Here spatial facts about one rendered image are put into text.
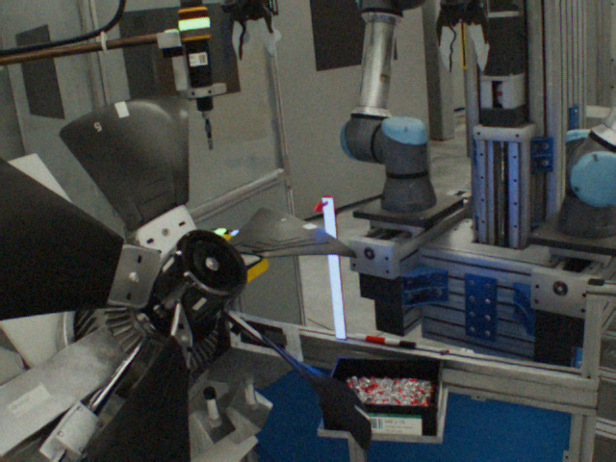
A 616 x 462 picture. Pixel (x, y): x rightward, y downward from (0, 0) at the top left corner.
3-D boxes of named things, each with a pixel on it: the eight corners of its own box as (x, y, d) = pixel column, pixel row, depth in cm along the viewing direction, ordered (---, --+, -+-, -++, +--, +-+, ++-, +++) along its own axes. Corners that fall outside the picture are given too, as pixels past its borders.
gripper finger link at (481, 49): (500, 64, 125) (487, 21, 123) (494, 67, 120) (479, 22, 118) (486, 69, 126) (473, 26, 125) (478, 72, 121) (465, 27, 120)
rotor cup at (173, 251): (113, 305, 91) (151, 259, 83) (157, 249, 102) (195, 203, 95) (190, 365, 93) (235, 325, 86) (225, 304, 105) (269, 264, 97)
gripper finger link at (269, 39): (293, 50, 147) (276, 14, 146) (279, 52, 142) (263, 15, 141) (283, 55, 148) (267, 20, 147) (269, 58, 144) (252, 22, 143)
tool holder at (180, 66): (164, 101, 90) (154, 34, 87) (169, 96, 96) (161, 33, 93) (225, 93, 90) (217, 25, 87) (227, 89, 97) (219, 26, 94)
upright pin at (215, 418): (206, 424, 98) (199, 391, 96) (214, 418, 99) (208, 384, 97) (217, 427, 97) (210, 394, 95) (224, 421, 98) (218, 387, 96)
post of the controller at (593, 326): (580, 378, 115) (586, 284, 109) (582, 370, 117) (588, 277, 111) (596, 380, 113) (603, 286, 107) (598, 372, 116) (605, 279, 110)
